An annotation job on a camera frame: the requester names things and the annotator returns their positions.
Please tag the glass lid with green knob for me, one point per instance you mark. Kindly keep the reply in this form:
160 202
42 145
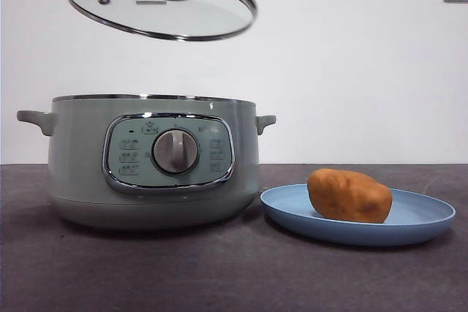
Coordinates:
204 16

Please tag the brown potato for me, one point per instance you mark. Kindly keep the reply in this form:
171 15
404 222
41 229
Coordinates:
347 195

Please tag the pale green electric steamer pot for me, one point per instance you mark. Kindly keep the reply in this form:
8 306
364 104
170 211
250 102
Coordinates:
80 166

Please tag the light blue round plate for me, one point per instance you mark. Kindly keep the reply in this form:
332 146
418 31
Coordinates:
413 224

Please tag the grey round control dial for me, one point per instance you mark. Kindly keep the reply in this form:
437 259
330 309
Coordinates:
175 151

